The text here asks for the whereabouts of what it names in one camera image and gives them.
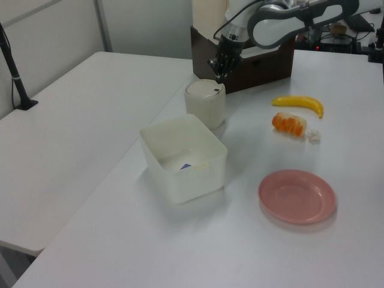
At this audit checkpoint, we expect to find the dark wooden drawer box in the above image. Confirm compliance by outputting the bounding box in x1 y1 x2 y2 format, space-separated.
190 25 296 95

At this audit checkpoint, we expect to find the black camera stand pole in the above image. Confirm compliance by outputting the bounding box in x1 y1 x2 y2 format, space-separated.
0 22 40 112

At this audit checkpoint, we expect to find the white open plastic bin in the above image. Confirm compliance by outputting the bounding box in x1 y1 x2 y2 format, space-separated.
139 113 228 205

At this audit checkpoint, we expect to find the small crumpled white paper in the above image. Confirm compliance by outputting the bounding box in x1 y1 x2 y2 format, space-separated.
307 128 322 145

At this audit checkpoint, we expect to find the small cream lidded trash can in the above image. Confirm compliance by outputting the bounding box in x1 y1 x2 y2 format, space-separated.
184 79 227 131

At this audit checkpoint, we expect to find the toy bread slice with orange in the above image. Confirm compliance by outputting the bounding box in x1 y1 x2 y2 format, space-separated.
271 112 309 139

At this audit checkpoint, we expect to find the yellow toy banana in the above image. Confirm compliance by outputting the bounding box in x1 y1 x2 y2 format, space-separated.
271 95 326 119

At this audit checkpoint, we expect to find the pink plastic plate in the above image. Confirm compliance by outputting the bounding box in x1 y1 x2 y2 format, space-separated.
258 169 337 226

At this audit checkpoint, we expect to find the black clamp stand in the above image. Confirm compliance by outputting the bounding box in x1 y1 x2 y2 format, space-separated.
367 25 384 64

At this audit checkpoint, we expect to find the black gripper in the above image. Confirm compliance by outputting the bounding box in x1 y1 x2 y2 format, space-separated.
208 35 244 85

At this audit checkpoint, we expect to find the black desk equipment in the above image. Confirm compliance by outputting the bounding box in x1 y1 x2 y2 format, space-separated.
295 11 373 53

